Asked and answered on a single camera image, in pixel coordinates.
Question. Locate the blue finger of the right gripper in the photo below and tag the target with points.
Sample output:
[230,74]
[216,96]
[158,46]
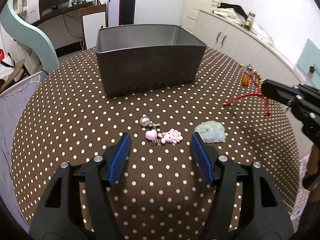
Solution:
[280,92]

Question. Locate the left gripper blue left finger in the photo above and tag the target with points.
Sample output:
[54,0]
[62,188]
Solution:
[58,214]

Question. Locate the white jade pendant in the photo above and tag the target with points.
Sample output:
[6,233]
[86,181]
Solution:
[211,132]

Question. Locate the pink charm keychain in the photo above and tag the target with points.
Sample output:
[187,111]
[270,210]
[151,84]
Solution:
[152,133]

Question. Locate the person right hand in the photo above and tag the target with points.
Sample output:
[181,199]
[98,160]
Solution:
[312,165]

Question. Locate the teal panel on sideboard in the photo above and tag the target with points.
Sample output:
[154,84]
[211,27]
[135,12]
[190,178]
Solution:
[308,64]

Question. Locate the white plastic bag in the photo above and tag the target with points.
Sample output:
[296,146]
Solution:
[262,34]

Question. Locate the long white sideboard cabinet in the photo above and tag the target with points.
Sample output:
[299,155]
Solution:
[244,47]

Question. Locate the brown polka dot tablecloth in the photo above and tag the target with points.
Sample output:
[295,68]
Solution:
[161,193]

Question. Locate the small brown bottle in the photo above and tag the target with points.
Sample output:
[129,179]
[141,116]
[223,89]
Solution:
[249,21]

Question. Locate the white cloth pile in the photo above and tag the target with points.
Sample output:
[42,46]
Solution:
[230,14]

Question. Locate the grey bedding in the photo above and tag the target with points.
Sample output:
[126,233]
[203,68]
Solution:
[13,102]

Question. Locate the wooden chair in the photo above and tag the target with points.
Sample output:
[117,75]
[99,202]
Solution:
[19,66]

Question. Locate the dark grey storage box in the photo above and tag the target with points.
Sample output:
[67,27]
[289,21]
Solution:
[140,57]

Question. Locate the white tote bag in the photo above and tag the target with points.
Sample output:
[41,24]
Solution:
[7,66]

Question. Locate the white black air cooler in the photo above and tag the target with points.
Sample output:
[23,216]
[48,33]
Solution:
[120,12]

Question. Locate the dark desk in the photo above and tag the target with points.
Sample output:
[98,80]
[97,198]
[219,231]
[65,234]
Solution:
[64,29]

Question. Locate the small white brown cabinet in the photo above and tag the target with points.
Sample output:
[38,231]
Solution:
[93,18]

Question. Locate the white glass door cupboard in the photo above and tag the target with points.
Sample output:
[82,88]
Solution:
[20,7]

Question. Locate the teal loft bed frame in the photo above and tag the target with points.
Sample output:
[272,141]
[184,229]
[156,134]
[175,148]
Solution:
[29,35]

